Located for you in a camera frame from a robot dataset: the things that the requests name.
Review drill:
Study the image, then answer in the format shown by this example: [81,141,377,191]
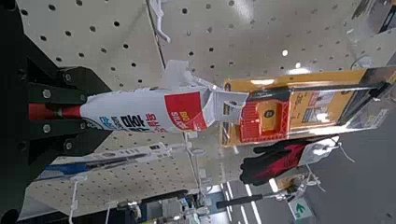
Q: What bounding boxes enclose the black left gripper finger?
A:
[27,57,114,105]
[27,119,114,166]

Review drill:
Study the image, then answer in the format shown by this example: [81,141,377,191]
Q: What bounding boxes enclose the white glue tube red cap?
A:
[27,85,250,134]

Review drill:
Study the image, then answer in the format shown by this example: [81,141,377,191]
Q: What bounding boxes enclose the white glue tube hook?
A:
[163,60,225,94]

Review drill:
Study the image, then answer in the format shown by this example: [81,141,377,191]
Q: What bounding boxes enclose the large beige pegboard panel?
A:
[15,0,200,218]

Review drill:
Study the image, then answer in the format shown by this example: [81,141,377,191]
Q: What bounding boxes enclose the white long pegboard hook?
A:
[67,175,89,224]

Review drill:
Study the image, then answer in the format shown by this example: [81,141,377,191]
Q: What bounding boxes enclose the white scissors packaging card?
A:
[52,141,172,175]

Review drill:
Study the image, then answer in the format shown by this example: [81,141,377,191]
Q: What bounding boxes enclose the white plastic pegboard hook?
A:
[148,0,172,44]

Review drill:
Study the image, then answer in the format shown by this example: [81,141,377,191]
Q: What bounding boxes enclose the clear plastic pegboard hook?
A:
[182,132,213,195]

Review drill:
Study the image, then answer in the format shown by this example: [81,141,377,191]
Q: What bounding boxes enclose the black rod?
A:
[215,193,265,210]

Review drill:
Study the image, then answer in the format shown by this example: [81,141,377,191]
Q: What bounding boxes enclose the red tool on yellow card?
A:
[221,65,396,147]

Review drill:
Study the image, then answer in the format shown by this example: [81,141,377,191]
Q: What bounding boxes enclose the beige pegboard panel with tools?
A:
[146,0,396,188]

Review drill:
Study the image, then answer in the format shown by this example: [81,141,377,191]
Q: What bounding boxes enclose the black and red work gloves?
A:
[238,134,341,188]

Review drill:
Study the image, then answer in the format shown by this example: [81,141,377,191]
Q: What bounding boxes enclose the green arrow sign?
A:
[287,196,314,220]

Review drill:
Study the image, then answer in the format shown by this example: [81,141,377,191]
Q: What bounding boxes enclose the white round hook base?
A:
[350,55,374,71]

